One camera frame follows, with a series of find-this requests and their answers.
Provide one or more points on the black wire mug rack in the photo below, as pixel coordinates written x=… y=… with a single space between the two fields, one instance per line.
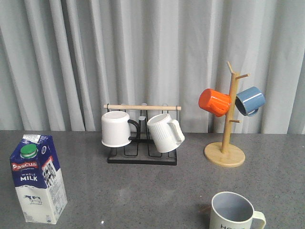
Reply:
x=142 y=150

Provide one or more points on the cream HOME mug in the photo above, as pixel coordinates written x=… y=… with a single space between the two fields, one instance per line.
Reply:
x=230 y=210

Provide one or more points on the wooden mug tree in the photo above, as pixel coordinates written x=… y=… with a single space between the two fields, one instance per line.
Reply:
x=223 y=153

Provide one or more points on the orange mug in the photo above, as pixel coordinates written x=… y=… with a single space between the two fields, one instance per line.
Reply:
x=214 y=102

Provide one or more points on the grey curtain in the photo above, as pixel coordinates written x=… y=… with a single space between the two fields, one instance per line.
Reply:
x=62 y=60

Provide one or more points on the blue mug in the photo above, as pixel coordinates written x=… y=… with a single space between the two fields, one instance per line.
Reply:
x=249 y=101

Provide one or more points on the white ribbed mug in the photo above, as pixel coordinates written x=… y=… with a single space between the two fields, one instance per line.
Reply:
x=166 y=132

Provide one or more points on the white mug black handle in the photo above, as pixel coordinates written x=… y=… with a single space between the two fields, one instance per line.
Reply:
x=116 y=130

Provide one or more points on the blue white milk carton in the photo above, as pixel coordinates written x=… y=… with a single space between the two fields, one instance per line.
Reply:
x=37 y=178

